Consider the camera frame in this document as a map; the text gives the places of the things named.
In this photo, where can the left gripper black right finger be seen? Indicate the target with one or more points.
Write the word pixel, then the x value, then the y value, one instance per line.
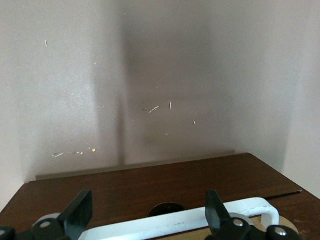
pixel 215 215

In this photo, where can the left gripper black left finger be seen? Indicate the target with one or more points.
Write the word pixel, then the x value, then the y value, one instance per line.
pixel 75 212

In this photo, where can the dark brown wooden cabinet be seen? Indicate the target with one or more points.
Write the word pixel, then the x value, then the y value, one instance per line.
pixel 125 185

